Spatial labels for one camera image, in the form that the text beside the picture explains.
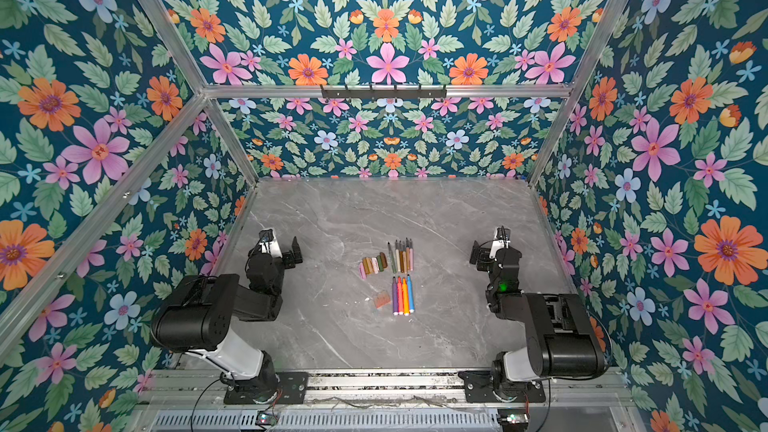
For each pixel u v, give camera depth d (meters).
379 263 0.96
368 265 0.95
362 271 0.93
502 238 0.78
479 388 0.73
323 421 0.70
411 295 0.88
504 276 0.69
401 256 0.98
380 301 0.88
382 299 0.88
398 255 0.98
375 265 0.96
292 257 0.86
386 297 0.88
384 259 0.97
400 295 0.88
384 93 0.93
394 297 0.88
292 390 0.73
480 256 0.83
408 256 0.98
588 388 0.75
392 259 0.98
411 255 0.98
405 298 0.88
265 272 0.71
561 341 0.44
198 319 0.46
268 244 0.78
